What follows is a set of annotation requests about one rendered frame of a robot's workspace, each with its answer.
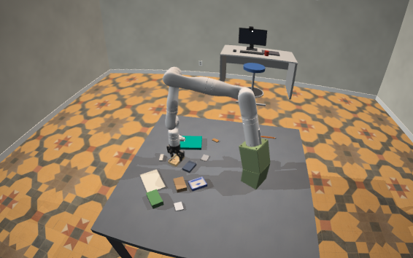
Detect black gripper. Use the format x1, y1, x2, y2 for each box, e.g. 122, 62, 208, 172
166, 145, 185, 162

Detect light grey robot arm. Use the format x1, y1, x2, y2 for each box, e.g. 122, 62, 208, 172
163, 67, 262, 147

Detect wooden ball-in-hole puzzle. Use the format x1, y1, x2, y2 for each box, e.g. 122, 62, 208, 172
168, 154, 180, 167

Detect tan rectangular box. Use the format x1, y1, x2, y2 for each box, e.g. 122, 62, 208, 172
174, 176, 187, 192

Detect beige flat board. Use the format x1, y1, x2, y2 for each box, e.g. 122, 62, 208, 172
140, 170, 166, 192

